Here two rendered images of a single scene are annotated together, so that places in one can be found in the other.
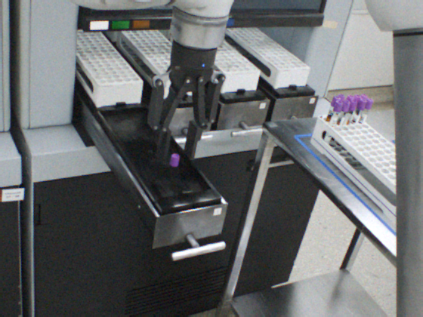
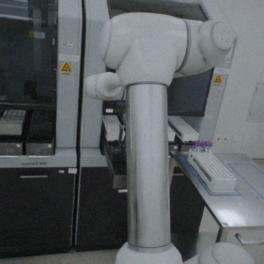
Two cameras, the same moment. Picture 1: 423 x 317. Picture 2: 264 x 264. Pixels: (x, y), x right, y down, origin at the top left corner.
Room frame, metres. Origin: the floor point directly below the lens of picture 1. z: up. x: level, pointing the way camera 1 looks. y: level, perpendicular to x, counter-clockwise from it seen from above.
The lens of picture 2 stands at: (-0.31, -0.35, 1.46)
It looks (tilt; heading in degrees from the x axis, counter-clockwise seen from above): 21 degrees down; 19
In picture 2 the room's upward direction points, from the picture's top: 7 degrees clockwise
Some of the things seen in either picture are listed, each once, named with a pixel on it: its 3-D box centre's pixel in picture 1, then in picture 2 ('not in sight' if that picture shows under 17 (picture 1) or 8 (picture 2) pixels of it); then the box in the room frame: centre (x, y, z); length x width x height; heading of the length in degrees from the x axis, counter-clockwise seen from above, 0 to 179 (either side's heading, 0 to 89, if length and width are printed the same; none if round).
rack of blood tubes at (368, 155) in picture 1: (375, 165); (209, 168); (0.96, -0.31, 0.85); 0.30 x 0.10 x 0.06; 33
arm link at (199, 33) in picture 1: (198, 25); not in sight; (0.90, 0.07, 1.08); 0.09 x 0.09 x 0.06
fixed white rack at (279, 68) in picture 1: (260, 55); (181, 129); (1.45, -0.07, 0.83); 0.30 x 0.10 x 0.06; 35
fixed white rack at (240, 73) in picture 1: (211, 58); (159, 128); (1.36, 0.06, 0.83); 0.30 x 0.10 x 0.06; 35
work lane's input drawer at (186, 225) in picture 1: (123, 127); (116, 149); (1.03, 0.20, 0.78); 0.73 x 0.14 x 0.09; 35
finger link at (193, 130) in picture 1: (192, 140); not in sight; (0.91, 0.05, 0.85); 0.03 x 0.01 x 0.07; 35
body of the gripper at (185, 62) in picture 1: (191, 66); not in sight; (0.90, 0.07, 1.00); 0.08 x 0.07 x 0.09; 125
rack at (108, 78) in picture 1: (97, 66); (112, 128); (1.18, 0.30, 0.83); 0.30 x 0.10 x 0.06; 35
